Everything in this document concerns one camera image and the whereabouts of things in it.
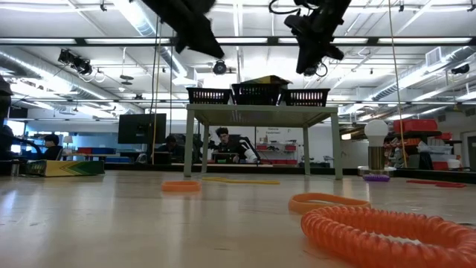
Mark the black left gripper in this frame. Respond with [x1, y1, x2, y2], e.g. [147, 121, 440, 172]
[173, 9, 226, 60]

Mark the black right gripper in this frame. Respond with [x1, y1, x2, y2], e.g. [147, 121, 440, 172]
[295, 9, 345, 75]

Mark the black slotted plastic basket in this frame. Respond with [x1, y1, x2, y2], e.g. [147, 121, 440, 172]
[277, 88, 331, 108]
[186, 86, 234, 106]
[231, 83, 283, 106]

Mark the yellow green crayon box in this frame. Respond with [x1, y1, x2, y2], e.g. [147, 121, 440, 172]
[240, 74, 294, 86]
[25, 159, 106, 178]

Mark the purple spiral coil bracelet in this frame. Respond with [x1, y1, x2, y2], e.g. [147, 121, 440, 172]
[362, 173, 391, 183]

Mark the orange rubber band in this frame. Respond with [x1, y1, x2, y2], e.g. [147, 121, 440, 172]
[287, 192, 372, 215]
[160, 180, 202, 194]

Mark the red-orange spiral coil bracelet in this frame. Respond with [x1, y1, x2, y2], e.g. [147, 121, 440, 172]
[300, 205, 476, 268]

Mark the green perforated metal shelf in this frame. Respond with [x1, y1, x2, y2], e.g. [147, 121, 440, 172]
[184, 103, 344, 180]

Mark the white bulb table lamp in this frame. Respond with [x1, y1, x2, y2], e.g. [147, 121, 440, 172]
[357, 118, 397, 178]

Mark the black overhead rig beam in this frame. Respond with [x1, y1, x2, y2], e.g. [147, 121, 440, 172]
[0, 36, 476, 47]

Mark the person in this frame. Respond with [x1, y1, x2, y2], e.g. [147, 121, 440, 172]
[41, 133, 64, 162]
[208, 126, 262, 165]
[158, 134, 187, 165]

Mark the black monitor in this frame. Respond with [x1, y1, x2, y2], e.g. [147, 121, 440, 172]
[118, 113, 167, 145]

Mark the red plastic storage bin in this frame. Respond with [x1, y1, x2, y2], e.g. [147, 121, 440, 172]
[393, 118, 439, 134]

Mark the yellow rubber band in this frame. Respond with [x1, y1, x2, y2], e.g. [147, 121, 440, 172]
[202, 176, 282, 186]

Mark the red rubber band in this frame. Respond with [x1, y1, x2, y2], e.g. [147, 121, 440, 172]
[406, 179, 468, 188]

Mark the black ceiling camera with cable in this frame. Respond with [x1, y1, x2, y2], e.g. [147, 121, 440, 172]
[303, 61, 329, 78]

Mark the small black ceiling camera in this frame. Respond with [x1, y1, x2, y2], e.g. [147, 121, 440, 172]
[212, 59, 228, 76]

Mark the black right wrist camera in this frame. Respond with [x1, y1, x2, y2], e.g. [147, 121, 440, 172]
[283, 13, 312, 38]

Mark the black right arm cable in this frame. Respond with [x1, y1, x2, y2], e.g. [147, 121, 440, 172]
[268, 0, 303, 16]

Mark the yellow hanging cord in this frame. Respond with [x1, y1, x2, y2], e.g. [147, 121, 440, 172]
[387, 0, 408, 168]

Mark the black ceiling camera cluster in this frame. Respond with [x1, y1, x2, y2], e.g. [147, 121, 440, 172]
[57, 49, 93, 75]

